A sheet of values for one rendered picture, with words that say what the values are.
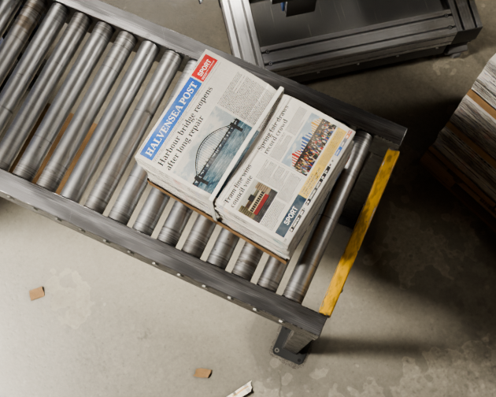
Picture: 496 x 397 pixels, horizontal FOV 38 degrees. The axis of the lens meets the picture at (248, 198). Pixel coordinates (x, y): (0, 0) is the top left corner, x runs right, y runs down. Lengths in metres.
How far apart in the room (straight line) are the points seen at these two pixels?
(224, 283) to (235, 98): 0.43
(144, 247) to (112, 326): 0.84
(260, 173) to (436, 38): 1.25
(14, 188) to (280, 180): 0.67
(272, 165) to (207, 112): 0.18
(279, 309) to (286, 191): 0.32
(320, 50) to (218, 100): 1.00
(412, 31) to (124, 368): 1.49
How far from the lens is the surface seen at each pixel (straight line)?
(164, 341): 2.48
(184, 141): 1.52
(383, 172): 1.74
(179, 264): 1.69
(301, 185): 1.49
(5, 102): 1.90
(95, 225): 1.74
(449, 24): 2.62
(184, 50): 1.86
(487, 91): 2.02
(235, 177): 1.49
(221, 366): 2.46
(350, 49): 2.52
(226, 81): 1.56
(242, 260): 1.69
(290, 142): 1.51
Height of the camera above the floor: 2.46
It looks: 75 degrees down
